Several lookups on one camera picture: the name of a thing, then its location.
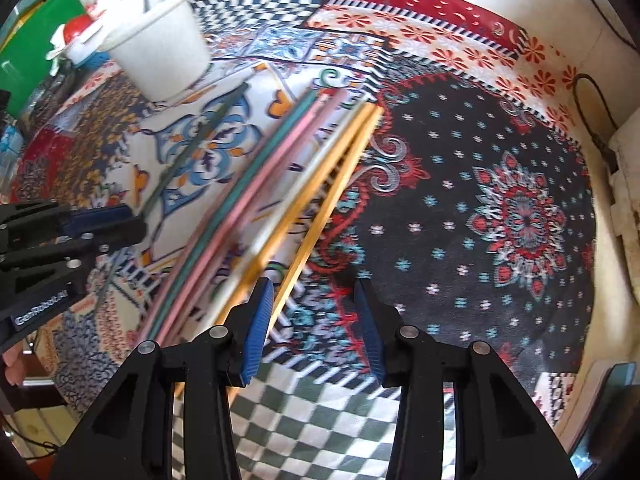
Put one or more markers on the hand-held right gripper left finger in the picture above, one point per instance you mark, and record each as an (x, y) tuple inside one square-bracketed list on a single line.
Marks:
[(257, 330)]

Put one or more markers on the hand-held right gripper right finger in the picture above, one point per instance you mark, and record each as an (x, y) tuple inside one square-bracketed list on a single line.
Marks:
[(370, 330)]

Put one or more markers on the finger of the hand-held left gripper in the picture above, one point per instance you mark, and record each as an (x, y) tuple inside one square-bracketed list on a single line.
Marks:
[(120, 232), (95, 217)]

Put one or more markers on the white plastic cup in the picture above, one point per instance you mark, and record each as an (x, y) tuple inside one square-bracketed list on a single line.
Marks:
[(160, 50)]

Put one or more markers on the person's left hand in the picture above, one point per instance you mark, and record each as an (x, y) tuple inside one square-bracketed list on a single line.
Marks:
[(12, 367)]

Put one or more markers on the pink chopstick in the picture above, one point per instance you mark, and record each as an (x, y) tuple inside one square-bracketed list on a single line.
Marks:
[(272, 162), (296, 157)]

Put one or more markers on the green box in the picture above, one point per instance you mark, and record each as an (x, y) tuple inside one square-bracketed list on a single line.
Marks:
[(30, 50)]

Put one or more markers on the red white plastic container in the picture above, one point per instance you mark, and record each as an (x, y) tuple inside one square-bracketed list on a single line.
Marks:
[(75, 35)]

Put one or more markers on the patterned patchwork tablecloth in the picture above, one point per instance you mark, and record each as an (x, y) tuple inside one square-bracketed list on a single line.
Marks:
[(450, 160)]

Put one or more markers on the dark tablet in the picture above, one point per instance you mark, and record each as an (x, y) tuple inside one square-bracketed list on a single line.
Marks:
[(607, 410)]

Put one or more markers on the white worn appliance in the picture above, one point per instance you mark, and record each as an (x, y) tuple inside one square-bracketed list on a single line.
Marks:
[(627, 200)]

